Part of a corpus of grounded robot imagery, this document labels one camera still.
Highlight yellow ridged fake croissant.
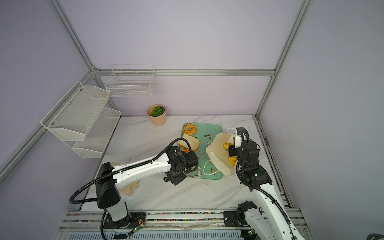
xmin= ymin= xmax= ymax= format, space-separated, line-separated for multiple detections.
xmin=223 ymin=143 xmax=238 ymax=166

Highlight fake toast slice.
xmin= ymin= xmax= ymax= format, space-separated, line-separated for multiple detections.
xmin=177 ymin=134 xmax=200 ymax=151

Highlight white paper bag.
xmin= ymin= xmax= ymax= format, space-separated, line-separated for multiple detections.
xmin=206 ymin=128 xmax=237 ymax=177

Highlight orange fake donut bread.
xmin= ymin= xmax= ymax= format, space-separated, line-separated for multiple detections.
xmin=183 ymin=124 xmax=198 ymax=136

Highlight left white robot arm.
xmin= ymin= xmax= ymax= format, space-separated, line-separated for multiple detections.
xmin=69 ymin=141 xmax=199 ymax=239

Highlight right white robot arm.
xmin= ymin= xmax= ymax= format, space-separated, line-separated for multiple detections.
xmin=229 ymin=127 xmax=304 ymax=240

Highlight green floral tray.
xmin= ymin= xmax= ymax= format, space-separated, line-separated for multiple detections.
xmin=181 ymin=122 xmax=223 ymax=180

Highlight potted green plant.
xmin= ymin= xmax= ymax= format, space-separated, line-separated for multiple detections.
xmin=147 ymin=105 xmax=166 ymax=127

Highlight white two-tier mesh shelf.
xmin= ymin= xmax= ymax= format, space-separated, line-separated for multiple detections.
xmin=41 ymin=82 xmax=121 ymax=159

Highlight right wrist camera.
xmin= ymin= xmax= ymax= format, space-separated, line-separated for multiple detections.
xmin=234 ymin=127 xmax=245 ymax=148

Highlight white wire basket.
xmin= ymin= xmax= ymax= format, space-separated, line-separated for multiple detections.
xmin=105 ymin=65 xmax=157 ymax=97

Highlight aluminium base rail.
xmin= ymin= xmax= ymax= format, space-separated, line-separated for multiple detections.
xmin=58 ymin=208 xmax=308 ymax=232

